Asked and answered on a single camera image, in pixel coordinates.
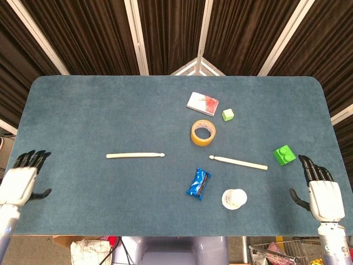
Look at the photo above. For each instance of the blue felt table cover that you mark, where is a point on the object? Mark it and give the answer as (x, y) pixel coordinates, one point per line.
(110, 116)

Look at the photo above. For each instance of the white checked bag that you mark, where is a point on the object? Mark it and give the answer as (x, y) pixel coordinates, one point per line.
(91, 252)

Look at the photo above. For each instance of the red white flat pack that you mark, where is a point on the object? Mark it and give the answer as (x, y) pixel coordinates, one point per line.
(202, 103)

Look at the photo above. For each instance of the yellow tape roll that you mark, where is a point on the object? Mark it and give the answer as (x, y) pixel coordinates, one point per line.
(198, 140)

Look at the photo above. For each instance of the small red object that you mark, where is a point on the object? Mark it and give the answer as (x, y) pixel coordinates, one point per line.
(112, 240)

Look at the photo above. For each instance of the wooden drumstick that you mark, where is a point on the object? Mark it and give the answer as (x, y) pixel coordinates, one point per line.
(135, 155)
(240, 162)

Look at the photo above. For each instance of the white paper cup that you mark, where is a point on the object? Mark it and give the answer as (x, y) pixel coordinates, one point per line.
(234, 198)

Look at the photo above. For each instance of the white partition frame post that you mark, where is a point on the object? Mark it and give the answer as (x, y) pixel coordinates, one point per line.
(136, 38)
(38, 38)
(286, 37)
(204, 33)
(342, 116)
(7, 127)

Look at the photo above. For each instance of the green toy building brick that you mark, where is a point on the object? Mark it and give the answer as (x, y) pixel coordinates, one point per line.
(284, 156)

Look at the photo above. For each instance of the blue snack packet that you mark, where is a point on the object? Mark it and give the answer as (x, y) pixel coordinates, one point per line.
(197, 183)

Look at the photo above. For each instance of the lavender robot torso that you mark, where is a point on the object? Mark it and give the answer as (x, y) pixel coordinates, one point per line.
(171, 248)

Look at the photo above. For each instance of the brown curtain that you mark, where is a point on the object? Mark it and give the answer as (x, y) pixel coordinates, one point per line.
(91, 36)

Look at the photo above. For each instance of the yellow object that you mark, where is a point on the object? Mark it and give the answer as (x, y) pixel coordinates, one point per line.
(315, 262)

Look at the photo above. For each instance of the light green cube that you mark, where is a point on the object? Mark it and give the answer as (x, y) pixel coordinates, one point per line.
(227, 114)

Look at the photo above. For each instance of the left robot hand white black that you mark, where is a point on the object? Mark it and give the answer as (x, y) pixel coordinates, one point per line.
(19, 185)

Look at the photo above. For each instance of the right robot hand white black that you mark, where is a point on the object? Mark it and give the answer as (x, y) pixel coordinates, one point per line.
(326, 200)

